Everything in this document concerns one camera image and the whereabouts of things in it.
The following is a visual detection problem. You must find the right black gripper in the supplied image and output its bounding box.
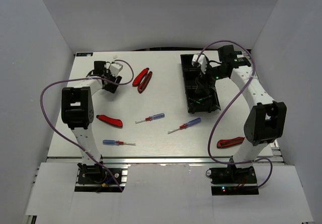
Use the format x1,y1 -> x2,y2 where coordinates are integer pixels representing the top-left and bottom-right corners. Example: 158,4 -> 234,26
195,61 -> 228,95

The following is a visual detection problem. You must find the blue handled screwdriver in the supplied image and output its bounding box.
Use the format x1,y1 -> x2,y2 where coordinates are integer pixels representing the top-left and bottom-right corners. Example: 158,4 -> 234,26
167,118 -> 201,134
102,139 -> 136,146
135,113 -> 165,124

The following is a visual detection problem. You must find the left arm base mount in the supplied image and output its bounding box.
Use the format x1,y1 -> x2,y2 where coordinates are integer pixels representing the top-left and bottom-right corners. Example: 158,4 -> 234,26
74,163 -> 127,193

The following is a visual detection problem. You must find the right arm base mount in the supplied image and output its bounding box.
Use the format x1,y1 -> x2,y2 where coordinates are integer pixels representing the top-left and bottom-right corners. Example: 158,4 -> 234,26
205,165 -> 259,196

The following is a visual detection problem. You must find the black three-compartment tray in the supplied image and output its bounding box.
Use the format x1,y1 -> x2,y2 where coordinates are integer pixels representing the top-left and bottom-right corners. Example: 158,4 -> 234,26
180,54 -> 221,114

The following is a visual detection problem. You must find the red box cutter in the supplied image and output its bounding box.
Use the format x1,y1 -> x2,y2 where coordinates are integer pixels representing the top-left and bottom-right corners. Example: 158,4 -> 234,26
96,114 -> 123,128

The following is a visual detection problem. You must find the blue label sticker left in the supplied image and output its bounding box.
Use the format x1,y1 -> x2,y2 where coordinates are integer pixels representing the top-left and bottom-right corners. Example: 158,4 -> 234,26
75,52 -> 93,57

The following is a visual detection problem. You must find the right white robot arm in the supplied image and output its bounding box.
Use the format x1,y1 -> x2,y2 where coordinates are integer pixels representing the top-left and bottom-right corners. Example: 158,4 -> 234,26
192,45 -> 287,183

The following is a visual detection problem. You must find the red black cutter right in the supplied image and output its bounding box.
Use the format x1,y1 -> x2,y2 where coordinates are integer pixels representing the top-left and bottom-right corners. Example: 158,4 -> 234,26
217,137 -> 245,149

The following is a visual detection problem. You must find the blue handled screwdriver bottom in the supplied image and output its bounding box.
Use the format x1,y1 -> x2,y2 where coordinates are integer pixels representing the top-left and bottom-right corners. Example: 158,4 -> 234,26
102,139 -> 136,146

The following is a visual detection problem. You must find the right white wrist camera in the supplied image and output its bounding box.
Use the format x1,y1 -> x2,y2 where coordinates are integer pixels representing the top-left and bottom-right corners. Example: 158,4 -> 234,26
192,54 -> 207,74

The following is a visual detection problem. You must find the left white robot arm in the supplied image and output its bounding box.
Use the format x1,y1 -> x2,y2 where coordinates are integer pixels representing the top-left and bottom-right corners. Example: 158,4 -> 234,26
61,61 -> 123,183

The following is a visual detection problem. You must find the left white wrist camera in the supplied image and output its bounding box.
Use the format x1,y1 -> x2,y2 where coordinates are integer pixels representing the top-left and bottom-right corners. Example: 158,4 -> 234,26
109,62 -> 123,77

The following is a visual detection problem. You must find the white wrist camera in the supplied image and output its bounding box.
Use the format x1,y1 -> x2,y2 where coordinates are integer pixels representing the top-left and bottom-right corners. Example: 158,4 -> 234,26
109,62 -> 123,77
192,54 -> 207,74

